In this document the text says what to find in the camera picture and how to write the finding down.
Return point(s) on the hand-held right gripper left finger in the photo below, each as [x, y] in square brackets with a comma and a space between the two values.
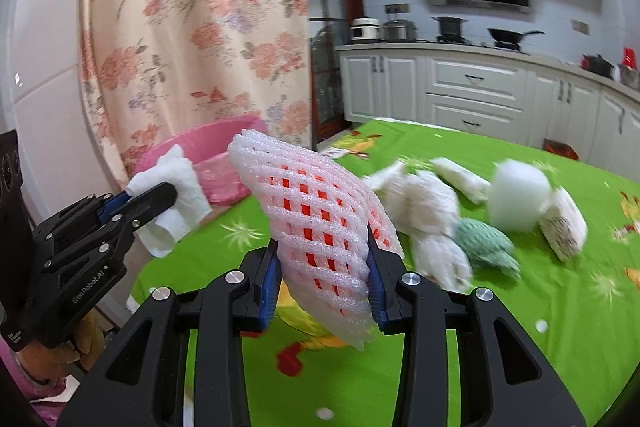
[270, 292]

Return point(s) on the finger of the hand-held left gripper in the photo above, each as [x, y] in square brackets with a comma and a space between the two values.
[107, 207]
[150, 202]

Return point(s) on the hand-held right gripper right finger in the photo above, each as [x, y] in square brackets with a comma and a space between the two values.
[375, 297]

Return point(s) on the white tissue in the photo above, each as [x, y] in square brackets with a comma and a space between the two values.
[442, 259]
[185, 192]

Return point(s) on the pink-lined bin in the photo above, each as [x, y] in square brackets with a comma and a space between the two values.
[225, 179]

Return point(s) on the pink foam fruit net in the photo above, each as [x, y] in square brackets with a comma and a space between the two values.
[310, 207]

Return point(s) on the pile of white trash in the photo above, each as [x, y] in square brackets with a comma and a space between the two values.
[430, 202]

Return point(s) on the green mesh scrubber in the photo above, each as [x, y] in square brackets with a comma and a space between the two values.
[487, 244]

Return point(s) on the white foil wrapper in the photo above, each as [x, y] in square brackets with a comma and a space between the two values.
[462, 181]

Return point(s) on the white foam block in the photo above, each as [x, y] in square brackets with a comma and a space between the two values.
[520, 197]

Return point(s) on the speckled white wrapper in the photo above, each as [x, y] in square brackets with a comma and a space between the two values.
[562, 224]

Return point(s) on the person's left hand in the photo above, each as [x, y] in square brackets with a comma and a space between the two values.
[91, 337]

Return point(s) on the pink garment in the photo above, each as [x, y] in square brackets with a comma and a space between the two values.
[30, 392]

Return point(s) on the green printed tablecloth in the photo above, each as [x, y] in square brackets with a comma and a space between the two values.
[550, 307]

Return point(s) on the floral curtain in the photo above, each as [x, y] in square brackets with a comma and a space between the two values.
[200, 32]

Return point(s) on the dark wooden door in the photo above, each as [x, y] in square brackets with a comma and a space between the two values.
[325, 57]

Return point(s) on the orange box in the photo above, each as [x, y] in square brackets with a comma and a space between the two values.
[560, 151]

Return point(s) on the white base cabinets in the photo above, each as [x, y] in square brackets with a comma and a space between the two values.
[475, 82]

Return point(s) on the white rice cooker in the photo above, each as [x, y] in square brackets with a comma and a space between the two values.
[366, 32]

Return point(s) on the silver pressure cooker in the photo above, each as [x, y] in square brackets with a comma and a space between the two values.
[398, 31]

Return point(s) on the gas hob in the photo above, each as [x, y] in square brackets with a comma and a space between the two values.
[475, 43]

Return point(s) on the black stockpot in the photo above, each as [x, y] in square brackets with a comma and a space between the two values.
[450, 28]

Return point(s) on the black frying pan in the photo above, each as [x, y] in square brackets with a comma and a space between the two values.
[505, 37]

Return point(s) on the red and black pot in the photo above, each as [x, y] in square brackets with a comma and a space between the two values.
[597, 66]

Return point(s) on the steel pot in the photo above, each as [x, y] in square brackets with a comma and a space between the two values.
[631, 77]

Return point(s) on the red kettle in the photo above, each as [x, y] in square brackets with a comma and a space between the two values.
[629, 57]

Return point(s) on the dark wall socket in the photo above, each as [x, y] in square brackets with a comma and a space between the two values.
[397, 8]
[580, 26]

